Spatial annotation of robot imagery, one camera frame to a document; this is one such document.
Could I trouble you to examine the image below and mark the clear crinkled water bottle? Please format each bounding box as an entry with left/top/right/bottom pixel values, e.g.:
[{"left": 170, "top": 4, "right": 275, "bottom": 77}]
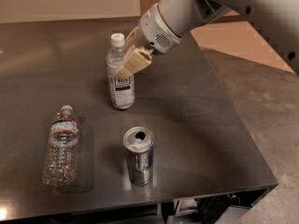
[{"left": 42, "top": 105, "right": 79, "bottom": 187}]

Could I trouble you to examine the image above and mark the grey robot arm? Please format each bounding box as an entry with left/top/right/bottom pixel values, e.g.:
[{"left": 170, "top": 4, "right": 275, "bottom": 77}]
[{"left": 115, "top": 0, "right": 299, "bottom": 78}]

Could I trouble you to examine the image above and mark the silver redbull can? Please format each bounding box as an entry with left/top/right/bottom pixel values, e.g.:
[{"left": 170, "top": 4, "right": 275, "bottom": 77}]
[{"left": 123, "top": 127, "right": 154, "bottom": 186}]

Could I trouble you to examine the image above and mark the blue tea plastic bottle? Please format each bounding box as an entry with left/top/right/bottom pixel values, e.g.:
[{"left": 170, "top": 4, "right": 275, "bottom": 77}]
[{"left": 106, "top": 33, "right": 135, "bottom": 110}]

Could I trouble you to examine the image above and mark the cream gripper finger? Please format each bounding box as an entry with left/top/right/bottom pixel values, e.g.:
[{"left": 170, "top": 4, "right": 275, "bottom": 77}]
[
  {"left": 115, "top": 46, "right": 153, "bottom": 78},
  {"left": 126, "top": 27, "right": 138, "bottom": 44}
]

